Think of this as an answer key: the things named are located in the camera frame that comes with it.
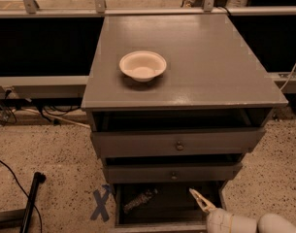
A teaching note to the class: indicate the grey top drawer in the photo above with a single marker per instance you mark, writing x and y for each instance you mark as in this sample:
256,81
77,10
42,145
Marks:
175,142

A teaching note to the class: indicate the grey middle drawer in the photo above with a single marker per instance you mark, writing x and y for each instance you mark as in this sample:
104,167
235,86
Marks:
169,173

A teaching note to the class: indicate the grey bottom drawer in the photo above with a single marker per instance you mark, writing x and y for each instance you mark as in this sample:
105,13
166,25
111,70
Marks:
172,210

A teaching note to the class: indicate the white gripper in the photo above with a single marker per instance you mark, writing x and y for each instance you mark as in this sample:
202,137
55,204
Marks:
218,219

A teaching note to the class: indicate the clear plastic water bottle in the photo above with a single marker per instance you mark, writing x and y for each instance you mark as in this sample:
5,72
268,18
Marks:
139,200

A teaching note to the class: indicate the white paper bowl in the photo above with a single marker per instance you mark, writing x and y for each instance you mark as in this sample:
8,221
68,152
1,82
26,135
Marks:
142,66

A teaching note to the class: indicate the blue tape cross mark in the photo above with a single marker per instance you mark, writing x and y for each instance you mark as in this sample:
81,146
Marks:
101,200

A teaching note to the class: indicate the black metal stand leg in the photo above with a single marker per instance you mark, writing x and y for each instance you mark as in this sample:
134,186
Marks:
38,178

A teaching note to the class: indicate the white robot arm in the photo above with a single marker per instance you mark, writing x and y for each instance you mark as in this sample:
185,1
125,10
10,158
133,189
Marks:
273,223

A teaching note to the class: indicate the grey drawer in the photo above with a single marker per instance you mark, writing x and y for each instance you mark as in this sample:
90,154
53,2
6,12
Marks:
172,210
169,173
175,142

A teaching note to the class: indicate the metal rail frame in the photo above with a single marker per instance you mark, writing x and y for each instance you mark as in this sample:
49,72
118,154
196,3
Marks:
51,41

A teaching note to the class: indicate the grey wooden drawer cabinet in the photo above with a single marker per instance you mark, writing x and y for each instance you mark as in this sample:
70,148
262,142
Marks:
212,81

